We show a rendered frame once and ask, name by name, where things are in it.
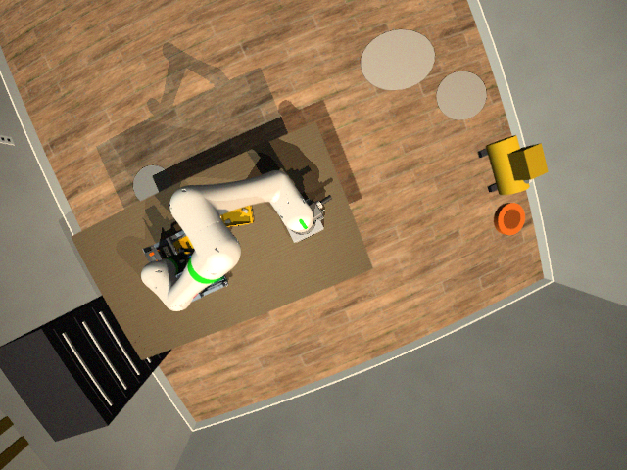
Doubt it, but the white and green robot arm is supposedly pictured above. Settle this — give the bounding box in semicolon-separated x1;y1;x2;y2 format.
141;170;332;311

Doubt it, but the dark grey tool case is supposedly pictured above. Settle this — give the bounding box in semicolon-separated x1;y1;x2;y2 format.
145;244;174;262

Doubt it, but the yellow bin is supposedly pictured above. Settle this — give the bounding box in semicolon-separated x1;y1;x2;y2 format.
220;206;254;226

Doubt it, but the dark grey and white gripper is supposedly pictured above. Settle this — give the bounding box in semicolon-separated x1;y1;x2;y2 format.
178;247;194;266

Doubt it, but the grey shelf rack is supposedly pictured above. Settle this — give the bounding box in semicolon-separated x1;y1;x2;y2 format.
142;230;228;302

